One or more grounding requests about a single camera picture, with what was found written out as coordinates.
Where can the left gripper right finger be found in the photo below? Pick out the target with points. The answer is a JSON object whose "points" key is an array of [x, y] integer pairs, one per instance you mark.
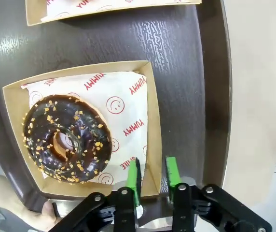
{"points": [[173, 171]]}

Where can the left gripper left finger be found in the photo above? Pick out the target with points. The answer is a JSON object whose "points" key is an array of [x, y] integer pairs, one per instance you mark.
{"points": [[132, 178]]}

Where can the white printed paper liner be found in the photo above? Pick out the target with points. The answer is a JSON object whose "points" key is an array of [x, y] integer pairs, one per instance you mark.
{"points": [[92, 6], [128, 116]]}

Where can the chocolate donut with nut bits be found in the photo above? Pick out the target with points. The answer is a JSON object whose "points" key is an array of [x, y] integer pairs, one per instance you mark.
{"points": [[80, 125]]}

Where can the dark brown serving tray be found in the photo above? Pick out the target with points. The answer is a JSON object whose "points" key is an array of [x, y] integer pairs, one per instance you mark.
{"points": [[176, 72]]}

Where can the brown cardboard donut box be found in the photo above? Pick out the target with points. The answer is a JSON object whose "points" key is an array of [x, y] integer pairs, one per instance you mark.
{"points": [[15, 108], [34, 14]]}

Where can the person's right hand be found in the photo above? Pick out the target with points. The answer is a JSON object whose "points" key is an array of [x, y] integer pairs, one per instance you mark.
{"points": [[7, 193]]}

